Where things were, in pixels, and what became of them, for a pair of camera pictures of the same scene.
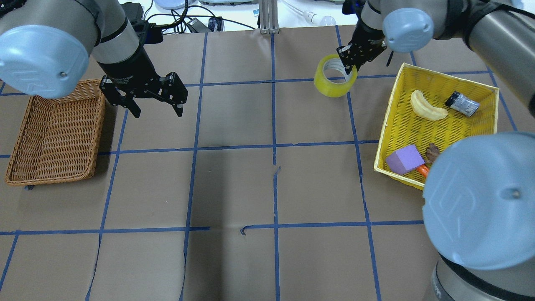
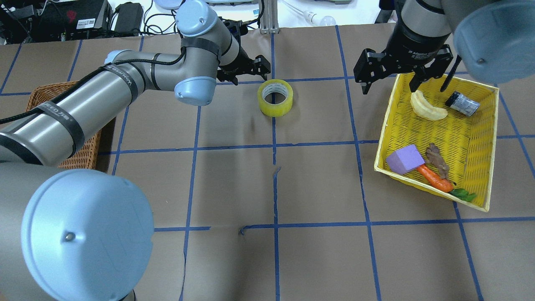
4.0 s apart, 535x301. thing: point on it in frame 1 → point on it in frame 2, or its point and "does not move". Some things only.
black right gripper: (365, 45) → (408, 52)
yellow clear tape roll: (327, 88) → (275, 85)
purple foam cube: (404, 159) does not move
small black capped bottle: (462, 104) does not move
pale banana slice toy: (423, 109) does not move
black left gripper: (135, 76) → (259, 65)
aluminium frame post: (268, 16) does not move
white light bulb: (323, 21) does not move
